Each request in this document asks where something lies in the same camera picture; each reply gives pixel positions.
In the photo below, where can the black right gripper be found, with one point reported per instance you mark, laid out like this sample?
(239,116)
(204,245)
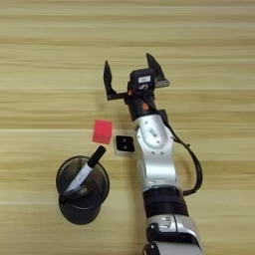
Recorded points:
(142,106)

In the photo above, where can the red cube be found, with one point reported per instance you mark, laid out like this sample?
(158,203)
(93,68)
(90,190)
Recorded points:
(102,132)

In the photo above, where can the white block with black face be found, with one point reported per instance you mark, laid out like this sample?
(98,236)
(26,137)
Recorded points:
(124,143)

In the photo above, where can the black mesh pen cup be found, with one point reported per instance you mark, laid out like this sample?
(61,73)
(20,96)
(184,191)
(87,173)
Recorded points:
(79,215)

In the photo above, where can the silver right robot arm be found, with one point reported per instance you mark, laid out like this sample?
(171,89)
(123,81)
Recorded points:
(156,159)

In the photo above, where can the white marker with black cap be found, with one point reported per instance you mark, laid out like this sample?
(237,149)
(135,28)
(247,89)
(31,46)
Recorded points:
(84,172)

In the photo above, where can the black pen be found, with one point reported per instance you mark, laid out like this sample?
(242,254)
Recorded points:
(63,199)

